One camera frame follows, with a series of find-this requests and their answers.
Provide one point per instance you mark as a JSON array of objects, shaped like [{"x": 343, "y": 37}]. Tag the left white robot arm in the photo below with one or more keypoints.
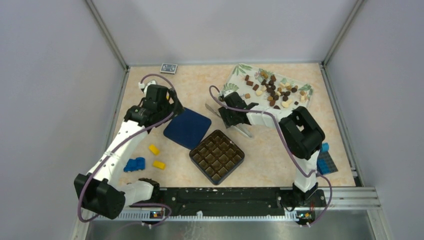
[{"x": 99, "y": 190}]

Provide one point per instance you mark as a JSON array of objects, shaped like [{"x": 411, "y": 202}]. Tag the playing card deck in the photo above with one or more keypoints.
[{"x": 168, "y": 68}]

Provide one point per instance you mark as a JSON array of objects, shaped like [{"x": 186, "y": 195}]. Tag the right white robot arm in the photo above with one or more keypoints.
[{"x": 299, "y": 132}]

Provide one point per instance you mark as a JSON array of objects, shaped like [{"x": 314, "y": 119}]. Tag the blue toy car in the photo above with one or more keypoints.
[{"x": 135, "y": 164}]

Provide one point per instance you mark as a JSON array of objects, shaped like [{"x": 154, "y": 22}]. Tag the dark blue box lid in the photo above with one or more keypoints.
[{"x": 188, "y": 128}]

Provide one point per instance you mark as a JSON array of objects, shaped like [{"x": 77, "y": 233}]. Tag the metal serving tongs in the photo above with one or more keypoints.
[{"x": 242, "y": 130}]

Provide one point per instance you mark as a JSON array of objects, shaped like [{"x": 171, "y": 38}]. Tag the grey lego baseplate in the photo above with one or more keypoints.
[{"x": 326, "y": 156}]

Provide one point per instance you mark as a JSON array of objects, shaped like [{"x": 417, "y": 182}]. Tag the yellow brick upper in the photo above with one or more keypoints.
[{"x": 154, "y": 149}]

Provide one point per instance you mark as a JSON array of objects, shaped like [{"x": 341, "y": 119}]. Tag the yellow brick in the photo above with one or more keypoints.
[
  {"x": 158, "y": 164},
  {"x": 154, "y": 149}
]

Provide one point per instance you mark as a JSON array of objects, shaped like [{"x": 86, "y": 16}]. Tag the leaf patterned tray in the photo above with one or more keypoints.
[{"x": 267, "y": 88}]

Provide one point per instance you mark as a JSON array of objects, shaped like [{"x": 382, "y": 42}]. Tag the light blue lego brick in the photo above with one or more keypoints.
[{"x": 324, "y": 147}]

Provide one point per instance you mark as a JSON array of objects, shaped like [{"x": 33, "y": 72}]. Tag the dark blue chocolate box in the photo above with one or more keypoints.
[{"x": 217, "y": 156}]

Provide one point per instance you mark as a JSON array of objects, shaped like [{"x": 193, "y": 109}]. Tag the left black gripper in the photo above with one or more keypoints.
[{"x": 178, "y": 107}]

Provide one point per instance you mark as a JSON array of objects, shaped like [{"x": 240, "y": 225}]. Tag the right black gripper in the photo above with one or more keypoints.
[{"x": 224, "y": 112}]

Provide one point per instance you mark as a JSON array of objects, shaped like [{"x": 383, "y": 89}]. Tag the yellow brick lower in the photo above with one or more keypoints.
[{"x": 158, "y": 164}]

